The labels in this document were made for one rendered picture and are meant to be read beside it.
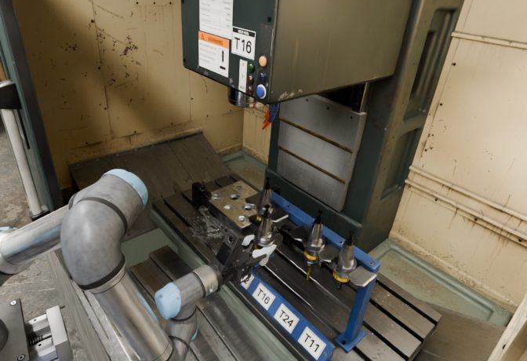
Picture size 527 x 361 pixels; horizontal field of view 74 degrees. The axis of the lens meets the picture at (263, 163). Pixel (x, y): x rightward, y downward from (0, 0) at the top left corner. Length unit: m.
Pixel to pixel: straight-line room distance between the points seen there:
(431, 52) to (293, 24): 0.92
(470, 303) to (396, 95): 1.11
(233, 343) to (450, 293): 1.15
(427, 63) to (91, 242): 1.48
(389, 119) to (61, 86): 1.60
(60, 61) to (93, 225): 1.43
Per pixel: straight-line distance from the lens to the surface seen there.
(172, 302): 0.94
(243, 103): 1.26
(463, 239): 1.99
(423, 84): 1.77
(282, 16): 0.91
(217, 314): 1.44
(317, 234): 1.04
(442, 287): 2.08
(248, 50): 0.98
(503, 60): 1.71
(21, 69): 1.21
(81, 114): 2.17
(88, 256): 0.73
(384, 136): 1.55
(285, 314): 1.24
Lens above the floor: 1.91
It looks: 29 degrees down
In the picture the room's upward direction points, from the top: 5 degrees clockwise
